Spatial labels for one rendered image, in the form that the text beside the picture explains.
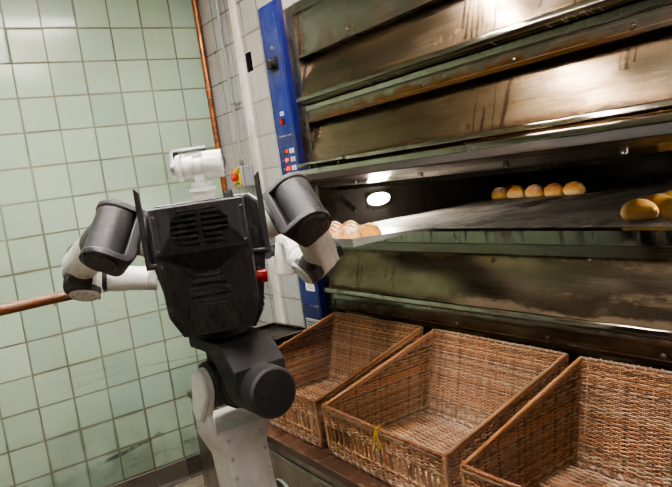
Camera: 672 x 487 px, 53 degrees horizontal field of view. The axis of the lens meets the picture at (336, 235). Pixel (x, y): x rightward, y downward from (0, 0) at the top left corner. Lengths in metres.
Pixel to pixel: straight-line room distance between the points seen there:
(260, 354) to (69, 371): 1.94
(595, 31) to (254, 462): 1.32
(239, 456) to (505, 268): 0.94
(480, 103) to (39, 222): 2.07
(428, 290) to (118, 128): 1.79
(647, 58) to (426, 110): 0.76
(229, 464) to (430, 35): 1.37
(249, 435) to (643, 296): 1.01
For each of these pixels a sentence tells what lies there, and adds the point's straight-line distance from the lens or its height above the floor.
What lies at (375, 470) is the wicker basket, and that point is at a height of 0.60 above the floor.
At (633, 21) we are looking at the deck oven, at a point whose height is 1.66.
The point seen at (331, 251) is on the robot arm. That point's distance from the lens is 1.72.
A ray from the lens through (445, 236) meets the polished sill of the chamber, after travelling 2.19.
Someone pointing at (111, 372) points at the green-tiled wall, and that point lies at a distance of 3.42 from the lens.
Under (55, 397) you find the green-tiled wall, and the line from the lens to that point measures 3.38.
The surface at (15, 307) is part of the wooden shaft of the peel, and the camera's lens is 2.00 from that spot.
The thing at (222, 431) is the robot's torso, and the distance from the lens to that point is 1.67.
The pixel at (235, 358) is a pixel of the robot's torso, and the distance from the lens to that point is 1.50.
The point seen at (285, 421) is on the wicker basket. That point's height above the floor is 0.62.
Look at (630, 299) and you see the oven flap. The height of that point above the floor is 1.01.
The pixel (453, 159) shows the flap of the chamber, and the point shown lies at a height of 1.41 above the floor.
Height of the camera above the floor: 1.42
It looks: 5 degrees down
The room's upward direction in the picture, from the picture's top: 8 degrees counter-clockwise
